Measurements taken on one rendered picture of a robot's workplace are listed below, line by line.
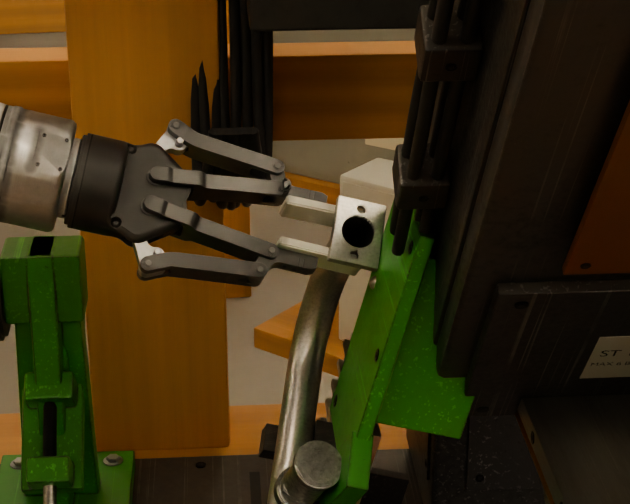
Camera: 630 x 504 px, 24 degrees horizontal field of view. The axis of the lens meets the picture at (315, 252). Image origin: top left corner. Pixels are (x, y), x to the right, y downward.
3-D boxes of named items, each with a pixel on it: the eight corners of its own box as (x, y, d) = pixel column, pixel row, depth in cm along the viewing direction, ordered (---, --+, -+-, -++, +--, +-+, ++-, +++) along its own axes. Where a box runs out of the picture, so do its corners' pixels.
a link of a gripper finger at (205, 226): (147, 190, 112) (141, 206, 111) (283, 243, 113) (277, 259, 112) (141, 208, 115) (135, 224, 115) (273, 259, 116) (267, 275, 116)
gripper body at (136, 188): (62, 210, 108) (184, 237, 109) (85, 109, 111) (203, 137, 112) (55, 245, 115) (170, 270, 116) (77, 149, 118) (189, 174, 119)
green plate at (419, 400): (444, 503, 111) (529, 259, 104) (339, 483, 110) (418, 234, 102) (422, 427, 122) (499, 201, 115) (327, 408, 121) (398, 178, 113)
